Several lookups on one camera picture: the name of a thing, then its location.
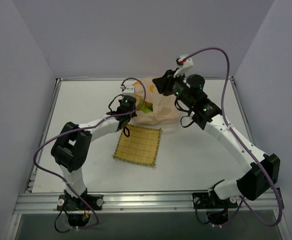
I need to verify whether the aluminium front rail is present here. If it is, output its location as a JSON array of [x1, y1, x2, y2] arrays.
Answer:
[[12, 187, 285, 215]]

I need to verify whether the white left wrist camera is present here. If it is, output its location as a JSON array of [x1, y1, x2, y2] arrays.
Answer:
[[120, 84, 135, 97]]

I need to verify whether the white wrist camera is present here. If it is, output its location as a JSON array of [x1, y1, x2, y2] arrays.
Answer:
[[173, 54, 194, 78], [120, 84, 135, 97]]

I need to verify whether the yellow green fake fruit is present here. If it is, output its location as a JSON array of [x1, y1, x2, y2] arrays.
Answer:
[[139, 101, 153, 114]]

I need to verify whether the woven bamboo mat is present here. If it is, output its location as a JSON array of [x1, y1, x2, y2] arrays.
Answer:
[[113, 124, 162, 167]]

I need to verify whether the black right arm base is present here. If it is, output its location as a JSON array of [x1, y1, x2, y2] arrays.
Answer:
[[192, 189, 239, 228]]

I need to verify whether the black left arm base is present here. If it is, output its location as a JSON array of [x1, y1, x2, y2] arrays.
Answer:
[[56, 190, 104, 229]]

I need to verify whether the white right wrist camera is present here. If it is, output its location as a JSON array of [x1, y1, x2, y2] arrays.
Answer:
[[173, 54, 194, 78]]

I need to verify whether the translucent cream plastic bag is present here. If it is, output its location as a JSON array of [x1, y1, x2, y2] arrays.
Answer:
[[133, 77, 180, 125]]

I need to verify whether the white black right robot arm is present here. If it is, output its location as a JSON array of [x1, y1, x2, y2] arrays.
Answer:
[[152, 70, 280, 207]]

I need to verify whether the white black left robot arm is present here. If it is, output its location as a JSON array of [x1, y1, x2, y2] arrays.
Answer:
[[50, 95, 136, 210]]

